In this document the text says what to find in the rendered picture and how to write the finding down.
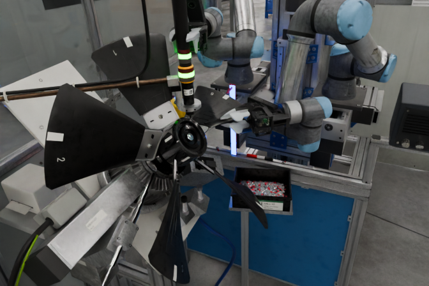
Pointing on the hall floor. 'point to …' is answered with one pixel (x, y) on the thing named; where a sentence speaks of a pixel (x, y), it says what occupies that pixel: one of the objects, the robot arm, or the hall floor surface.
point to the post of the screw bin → (244, 248)
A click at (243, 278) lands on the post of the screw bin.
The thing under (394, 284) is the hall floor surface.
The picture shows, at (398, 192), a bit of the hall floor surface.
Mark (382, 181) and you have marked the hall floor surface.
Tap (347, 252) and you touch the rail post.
